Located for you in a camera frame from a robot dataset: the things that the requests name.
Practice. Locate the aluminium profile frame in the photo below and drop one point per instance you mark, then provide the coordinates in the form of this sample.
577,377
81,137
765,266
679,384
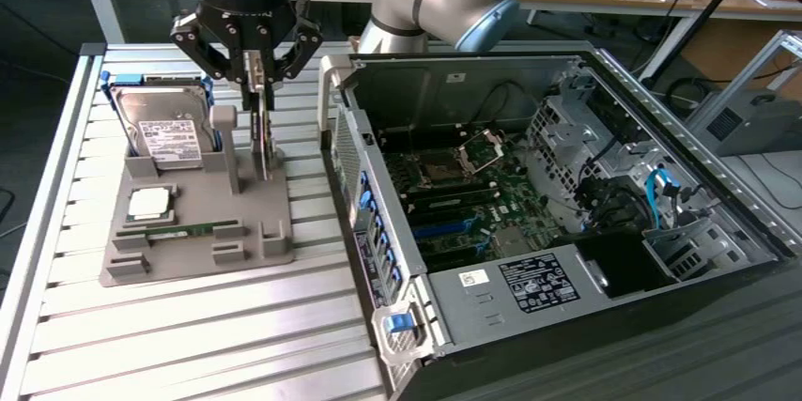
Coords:
775,49

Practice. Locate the blue disk caddy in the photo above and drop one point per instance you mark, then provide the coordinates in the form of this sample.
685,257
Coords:
129,78

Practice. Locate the grey parts rack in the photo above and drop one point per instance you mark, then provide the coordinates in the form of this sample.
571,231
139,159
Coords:
201,204

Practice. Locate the grey disk bay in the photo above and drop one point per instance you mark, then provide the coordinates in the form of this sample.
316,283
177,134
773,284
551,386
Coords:
689,251

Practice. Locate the metal socket cover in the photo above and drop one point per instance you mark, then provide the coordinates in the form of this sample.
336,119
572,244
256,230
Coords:
465,153

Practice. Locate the metal drive cage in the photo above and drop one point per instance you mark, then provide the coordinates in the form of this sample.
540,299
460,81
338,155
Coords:
568,166

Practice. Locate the open black PC case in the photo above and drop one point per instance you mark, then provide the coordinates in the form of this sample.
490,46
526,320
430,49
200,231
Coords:
345,128

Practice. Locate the CPU socket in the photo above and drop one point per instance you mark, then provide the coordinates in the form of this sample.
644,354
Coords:
442,168

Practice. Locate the silver hard disk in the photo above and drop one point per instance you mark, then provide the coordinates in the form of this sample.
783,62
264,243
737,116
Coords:
157,114

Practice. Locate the silver CPU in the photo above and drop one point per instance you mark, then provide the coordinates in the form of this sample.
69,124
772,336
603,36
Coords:
150,204

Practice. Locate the blue expansion slot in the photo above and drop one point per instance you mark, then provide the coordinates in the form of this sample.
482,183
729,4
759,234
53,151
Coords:
438,229

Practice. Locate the grey power supply unit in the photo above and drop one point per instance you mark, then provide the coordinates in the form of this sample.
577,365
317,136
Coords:
477,307

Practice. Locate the black RAM stick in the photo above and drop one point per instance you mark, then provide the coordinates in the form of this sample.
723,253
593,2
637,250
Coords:
452,204

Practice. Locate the green motherboard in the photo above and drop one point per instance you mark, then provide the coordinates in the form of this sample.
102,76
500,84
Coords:
520,204

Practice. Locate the graphics card with metal bracket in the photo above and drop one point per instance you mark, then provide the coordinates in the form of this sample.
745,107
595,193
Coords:
262,138

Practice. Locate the black slanted pole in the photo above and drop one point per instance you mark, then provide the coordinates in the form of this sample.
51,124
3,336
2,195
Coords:
708,16

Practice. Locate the green RAM stick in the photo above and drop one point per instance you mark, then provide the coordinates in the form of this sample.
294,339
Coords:
182,231

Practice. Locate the blue case latch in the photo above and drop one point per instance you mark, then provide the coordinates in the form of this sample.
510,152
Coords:
398,323

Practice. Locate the grey machine housing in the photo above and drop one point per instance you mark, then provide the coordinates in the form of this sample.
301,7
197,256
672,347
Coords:
752,124

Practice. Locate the grey chipset heatsink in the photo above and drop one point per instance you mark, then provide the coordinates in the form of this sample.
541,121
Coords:
513,241

